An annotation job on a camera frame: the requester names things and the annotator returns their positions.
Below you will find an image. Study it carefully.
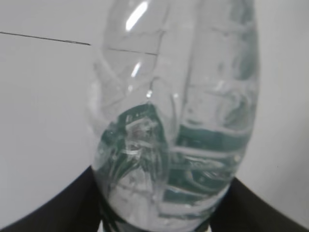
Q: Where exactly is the clear green-label water bottle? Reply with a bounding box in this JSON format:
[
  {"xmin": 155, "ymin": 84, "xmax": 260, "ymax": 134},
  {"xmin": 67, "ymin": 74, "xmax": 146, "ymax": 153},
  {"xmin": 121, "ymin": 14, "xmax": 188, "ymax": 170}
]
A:
[{"xmin": 87, "ymin": 0, "xmax": 259, "ymax": 232}]

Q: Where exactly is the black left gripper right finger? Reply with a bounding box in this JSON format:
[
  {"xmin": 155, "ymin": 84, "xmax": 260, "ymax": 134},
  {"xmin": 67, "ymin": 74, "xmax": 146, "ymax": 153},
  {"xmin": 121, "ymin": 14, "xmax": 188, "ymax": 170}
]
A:
[{"xmin": 210, "ymin": 178, "xmax": 308, "ymax": 232}]

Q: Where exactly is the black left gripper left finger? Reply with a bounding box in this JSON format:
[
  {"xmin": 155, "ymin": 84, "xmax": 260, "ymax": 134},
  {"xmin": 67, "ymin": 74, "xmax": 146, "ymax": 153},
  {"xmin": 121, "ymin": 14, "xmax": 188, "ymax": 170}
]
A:
[{"xmin": 1, "ymin": 168, "xmax": 100, "ymax": 232}]

